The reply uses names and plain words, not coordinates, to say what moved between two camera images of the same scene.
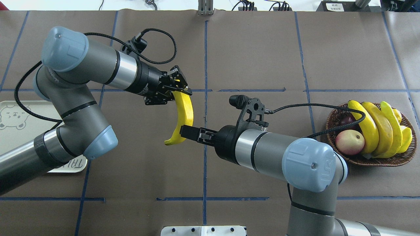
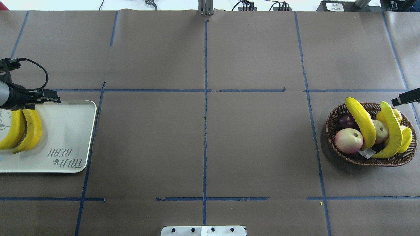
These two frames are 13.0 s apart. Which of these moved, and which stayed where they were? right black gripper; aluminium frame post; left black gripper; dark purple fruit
Moved: right black gripper; left black gripper
Stayed: dark purple fruit; aluminium frame post
